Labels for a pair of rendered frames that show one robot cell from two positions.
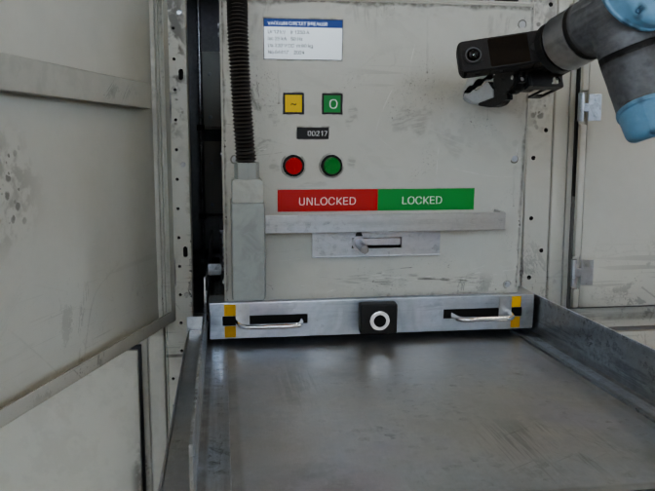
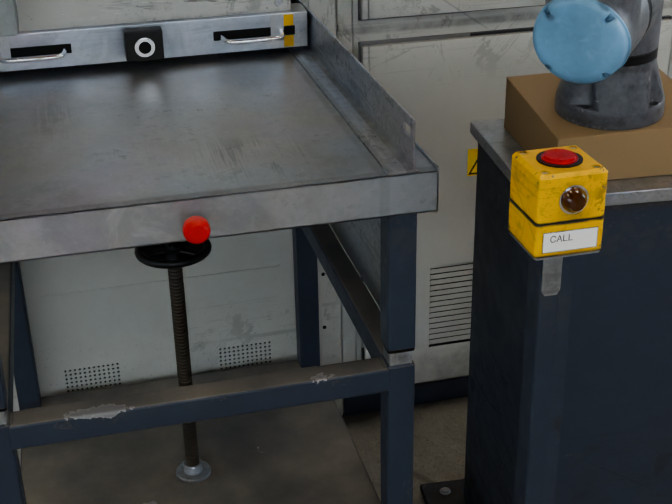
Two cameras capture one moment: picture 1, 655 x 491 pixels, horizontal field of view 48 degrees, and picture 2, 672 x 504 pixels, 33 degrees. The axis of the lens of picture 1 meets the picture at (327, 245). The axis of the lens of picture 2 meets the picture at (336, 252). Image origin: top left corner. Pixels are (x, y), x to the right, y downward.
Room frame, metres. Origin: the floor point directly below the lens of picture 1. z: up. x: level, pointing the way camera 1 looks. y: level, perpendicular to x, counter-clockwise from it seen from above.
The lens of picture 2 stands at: (-0.61, -0.21, 1.35)
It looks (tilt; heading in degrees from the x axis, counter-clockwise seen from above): 26 degrees down; 354
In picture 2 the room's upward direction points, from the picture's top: 1 degrees counter-clockwise
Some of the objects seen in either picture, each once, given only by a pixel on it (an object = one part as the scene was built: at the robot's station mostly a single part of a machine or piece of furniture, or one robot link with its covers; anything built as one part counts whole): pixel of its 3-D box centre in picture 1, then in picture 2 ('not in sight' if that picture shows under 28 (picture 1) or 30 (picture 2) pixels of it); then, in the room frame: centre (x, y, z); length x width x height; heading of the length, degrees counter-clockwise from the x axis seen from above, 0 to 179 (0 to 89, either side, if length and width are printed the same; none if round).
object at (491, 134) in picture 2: not in sight; (603, 154); (0.90, -0.76, 0.74); 0.32 x 0.32 x 0.02; 3
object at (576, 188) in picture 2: not in sight; (576, 201); (0.45, -0.57, 0.87); 0.03 x 0.01 x 0.03; 98
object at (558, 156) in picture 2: not in sight; (559, 161); (0.49, -0.56, 0.90); 0.04 x 0.04 x 0.02
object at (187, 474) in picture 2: not in sight; (193, 467); (0.96, -0.11, 0.18); 0.06 x 0.06 x 0.02
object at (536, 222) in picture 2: not in sight; (556, 201); (0.49, -0.56, 0.85); 0.08 x 0.08 x 0.10; 8
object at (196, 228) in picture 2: not in sight; (195, 227); (0.60, -0.16, 0.79); 0.04 x 0.03 x 0.03; 8
